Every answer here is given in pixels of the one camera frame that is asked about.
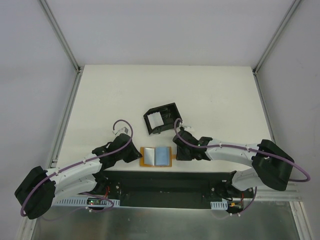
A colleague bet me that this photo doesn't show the yellow leather card holder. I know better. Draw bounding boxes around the yellow leather card holder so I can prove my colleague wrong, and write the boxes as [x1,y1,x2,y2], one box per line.
[139,146,176,168]

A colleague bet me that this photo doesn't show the black plastic card box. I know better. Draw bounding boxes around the black plastic card box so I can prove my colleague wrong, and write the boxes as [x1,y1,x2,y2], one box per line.
[143,102,182,135]

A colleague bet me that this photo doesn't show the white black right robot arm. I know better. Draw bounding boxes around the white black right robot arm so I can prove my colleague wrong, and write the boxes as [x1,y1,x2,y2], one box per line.
[172,128,294,198]

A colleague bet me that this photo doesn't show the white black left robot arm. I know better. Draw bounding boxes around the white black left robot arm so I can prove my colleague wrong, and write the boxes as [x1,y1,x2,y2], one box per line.
[14,133,142,220]

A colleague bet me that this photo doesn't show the white cards in box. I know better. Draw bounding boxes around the white cards in box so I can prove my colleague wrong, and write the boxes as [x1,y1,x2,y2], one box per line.
[147,112,164,129]

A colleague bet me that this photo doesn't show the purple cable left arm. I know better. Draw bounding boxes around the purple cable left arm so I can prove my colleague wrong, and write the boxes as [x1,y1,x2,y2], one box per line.
[19,119,134,222]

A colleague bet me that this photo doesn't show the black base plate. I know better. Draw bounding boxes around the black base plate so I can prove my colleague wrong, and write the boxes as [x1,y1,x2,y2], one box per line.
[89,170,254,209]

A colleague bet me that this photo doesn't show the white cable duct right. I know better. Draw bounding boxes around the white cable duct right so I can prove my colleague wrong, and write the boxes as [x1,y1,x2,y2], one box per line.
[210,199,228,211]

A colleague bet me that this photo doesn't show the white cable duct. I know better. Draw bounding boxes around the white cable duct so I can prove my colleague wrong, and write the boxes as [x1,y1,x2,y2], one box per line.
[52,195,120,208]
[210,199,228,211]

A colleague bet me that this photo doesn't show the white cable duct left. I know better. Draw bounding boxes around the white cable duct left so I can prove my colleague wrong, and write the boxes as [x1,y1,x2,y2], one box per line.
[52,195,120,208]

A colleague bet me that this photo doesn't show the aluminium front cross rail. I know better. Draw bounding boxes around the aluminium front cross rail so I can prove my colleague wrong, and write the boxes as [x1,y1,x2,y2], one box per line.
[49,174,301,206]

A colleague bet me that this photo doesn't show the aluminium frame rail right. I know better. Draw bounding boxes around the aluminium frame rail right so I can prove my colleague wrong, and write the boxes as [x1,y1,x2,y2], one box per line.
[251,0,305,176]

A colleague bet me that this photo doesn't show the aluminium frame rail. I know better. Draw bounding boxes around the aluminium frame rail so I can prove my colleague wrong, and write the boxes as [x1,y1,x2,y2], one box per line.
[251,0,305,176]
[37,0,85,176]

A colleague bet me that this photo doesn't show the aluminium frame rail left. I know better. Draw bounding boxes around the aluminium frame rail left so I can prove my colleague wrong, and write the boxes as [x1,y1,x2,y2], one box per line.
[37,0,85,176]

